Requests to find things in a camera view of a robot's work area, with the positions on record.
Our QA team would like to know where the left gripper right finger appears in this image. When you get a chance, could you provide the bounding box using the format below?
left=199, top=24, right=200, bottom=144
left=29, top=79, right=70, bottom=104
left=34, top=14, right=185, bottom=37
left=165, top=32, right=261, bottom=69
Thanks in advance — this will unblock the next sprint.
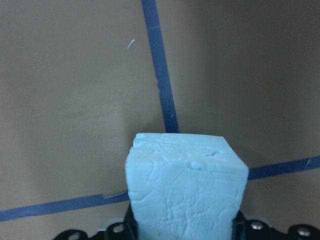
left=232, top=211, right=320, bottom=240

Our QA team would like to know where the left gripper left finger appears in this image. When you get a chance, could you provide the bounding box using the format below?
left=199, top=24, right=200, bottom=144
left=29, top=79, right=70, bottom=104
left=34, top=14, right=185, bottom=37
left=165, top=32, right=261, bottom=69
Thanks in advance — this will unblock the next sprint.
left=53, top=206, right=138, bottom=240

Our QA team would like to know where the light blue foam block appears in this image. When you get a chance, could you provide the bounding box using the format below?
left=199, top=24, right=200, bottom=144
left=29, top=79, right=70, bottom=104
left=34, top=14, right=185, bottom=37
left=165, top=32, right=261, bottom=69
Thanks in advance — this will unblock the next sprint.
left=125, top=133, right=249, bottom=240

